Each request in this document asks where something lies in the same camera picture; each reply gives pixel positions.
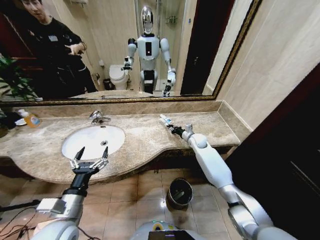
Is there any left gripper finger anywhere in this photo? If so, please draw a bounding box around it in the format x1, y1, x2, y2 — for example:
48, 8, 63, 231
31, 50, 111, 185
69, 146, 86, 171
92, 146, 110, 170

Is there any white blue toothpaste tube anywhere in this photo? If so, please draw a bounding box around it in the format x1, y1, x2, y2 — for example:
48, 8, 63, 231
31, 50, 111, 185
159, 113, 174, 126

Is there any white oval sink basin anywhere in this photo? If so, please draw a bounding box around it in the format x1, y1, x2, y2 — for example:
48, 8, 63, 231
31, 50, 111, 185
61, 124, 126, 161

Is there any round dark trash bin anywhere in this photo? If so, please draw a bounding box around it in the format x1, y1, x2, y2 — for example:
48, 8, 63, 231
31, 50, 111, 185
166, 177, 194, 212

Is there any small black bin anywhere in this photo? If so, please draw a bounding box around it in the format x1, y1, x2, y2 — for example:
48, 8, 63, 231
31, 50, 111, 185
103, 78, 115, 91

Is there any chrome faucet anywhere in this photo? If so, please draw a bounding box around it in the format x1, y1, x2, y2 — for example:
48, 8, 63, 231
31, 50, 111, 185
89, 110, 112, 126

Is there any orange soap bottle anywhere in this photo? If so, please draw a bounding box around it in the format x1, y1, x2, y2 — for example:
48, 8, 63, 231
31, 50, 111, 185
17, 108, 42, 129

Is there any white toilet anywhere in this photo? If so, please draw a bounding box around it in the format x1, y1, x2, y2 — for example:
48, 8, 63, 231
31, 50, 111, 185
109, 64, 131, 91

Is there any small black object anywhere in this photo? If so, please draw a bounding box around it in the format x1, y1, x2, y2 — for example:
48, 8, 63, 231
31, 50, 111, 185
0, 111, 22, 130

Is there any green potted plant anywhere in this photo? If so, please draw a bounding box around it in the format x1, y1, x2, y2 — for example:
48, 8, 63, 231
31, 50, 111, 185
0, 55, 38, 102

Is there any dark wooden door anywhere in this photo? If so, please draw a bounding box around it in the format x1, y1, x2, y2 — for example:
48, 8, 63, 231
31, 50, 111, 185
224, 62, 320, 240

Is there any person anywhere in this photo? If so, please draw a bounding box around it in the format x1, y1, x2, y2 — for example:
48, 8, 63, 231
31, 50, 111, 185
18, 0, 98, 100

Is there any thick black floor cable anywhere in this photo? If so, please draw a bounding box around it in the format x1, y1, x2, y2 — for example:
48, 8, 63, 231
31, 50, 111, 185
0, 198, 41, 213

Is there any thin black floor cable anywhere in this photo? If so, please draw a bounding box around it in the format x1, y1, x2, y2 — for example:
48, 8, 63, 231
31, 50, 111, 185
0, 212, 38, 240

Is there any gilt framed wall mirror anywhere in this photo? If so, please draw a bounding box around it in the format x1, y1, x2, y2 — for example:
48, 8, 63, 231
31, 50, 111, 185
0, 0, 263, 107

